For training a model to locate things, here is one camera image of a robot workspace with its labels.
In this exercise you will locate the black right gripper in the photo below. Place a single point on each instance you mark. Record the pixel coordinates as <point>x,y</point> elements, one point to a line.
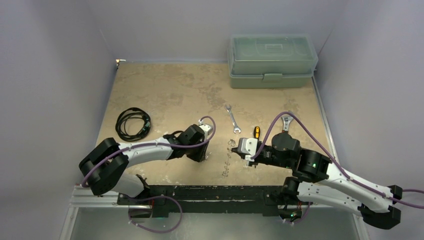
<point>243,153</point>

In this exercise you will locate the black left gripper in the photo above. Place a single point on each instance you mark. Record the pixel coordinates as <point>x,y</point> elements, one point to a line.
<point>200,155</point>

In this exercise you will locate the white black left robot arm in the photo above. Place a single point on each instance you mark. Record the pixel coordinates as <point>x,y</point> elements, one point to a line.
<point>104,167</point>

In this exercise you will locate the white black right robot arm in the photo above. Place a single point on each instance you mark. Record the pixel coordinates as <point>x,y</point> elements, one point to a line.
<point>316,179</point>

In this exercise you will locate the small silver open-end wrench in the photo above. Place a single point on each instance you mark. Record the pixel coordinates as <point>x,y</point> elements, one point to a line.
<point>236,128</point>

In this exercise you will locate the green translucent plastic toolbox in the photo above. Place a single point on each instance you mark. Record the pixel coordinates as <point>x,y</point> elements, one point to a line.
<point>270,61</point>

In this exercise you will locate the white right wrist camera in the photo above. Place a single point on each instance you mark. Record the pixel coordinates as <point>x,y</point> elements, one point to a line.
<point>248,147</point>

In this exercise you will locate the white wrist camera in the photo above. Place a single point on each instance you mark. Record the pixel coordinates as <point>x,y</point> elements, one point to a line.
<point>248,147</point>
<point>207,129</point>

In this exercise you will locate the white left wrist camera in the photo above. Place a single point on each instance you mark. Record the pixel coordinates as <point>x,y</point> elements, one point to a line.
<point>207,129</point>

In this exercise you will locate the screwdriver black yellow handle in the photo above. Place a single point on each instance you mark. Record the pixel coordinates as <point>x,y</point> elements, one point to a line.
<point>257,132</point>

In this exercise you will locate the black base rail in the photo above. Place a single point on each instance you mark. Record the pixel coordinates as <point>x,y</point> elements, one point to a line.
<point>234,199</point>

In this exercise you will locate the adjustable wrench red handle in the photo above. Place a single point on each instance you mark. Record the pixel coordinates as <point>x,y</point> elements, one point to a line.
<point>286,120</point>

